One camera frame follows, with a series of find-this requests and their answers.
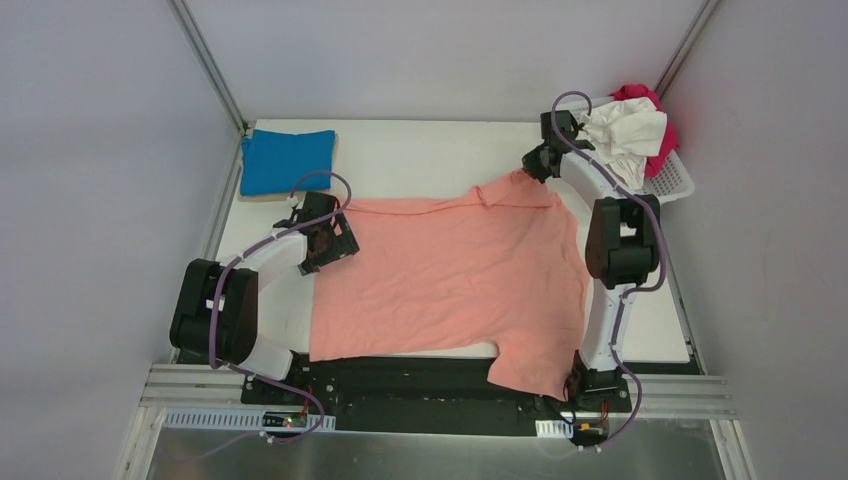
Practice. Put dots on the salmon pink t shirt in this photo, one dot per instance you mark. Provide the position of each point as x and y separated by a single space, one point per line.
499 264

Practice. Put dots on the white plastic basket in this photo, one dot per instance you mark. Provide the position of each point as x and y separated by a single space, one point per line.
671 184

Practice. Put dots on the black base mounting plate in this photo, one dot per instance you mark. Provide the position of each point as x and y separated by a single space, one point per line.
441 396

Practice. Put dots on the right electronics board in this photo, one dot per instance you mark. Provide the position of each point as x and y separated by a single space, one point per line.
590 433

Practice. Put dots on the left electronics board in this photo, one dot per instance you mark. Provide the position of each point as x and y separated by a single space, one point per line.
284 420

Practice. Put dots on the crumpled white t shirt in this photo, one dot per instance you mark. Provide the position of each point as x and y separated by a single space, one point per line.
626 134

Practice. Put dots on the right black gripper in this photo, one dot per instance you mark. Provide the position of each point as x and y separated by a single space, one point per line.
535 164

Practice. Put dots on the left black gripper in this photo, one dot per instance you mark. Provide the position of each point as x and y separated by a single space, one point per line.
341 234

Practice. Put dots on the aluminium frame rail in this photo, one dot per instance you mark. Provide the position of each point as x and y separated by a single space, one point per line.
204 55

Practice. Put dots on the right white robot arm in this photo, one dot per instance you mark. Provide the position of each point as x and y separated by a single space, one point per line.
621 251

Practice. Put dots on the magenta red t shirt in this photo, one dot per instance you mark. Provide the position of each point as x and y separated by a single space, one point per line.
654 164

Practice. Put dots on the electronics board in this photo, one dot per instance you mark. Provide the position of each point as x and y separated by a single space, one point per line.
284 420
590 433

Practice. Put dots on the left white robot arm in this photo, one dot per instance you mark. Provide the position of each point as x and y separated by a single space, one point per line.
217 313

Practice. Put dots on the folded blue t shirt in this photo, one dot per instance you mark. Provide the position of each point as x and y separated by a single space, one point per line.
288 161

